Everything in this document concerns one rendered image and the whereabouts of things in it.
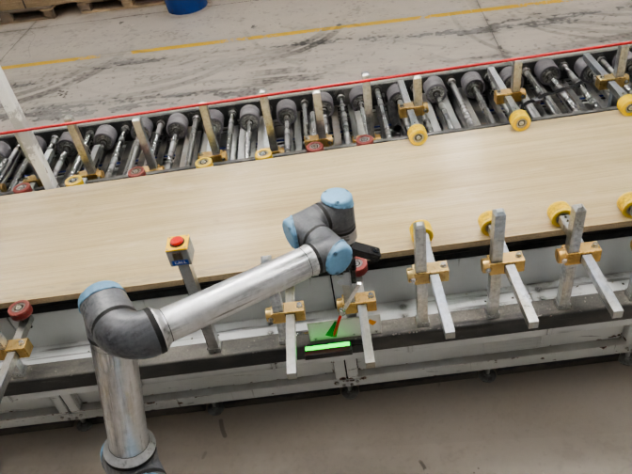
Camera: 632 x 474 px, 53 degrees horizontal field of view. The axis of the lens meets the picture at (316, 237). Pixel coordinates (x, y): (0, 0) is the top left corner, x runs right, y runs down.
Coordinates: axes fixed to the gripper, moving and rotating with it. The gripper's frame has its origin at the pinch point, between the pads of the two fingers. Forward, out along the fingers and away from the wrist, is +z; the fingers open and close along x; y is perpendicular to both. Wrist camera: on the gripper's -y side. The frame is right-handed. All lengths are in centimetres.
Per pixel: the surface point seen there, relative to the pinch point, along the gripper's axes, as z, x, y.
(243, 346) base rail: 31, -7, 43
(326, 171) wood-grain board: 11, -82, 5
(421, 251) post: -5.2, -5.7, -22.7
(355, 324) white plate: 25.1, -5.0, 1.7
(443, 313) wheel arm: 4.9, 12.7, -25.9
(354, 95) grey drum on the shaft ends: 17, -157, -14
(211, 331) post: 20, -6, 52
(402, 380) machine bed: 95, -30, -16
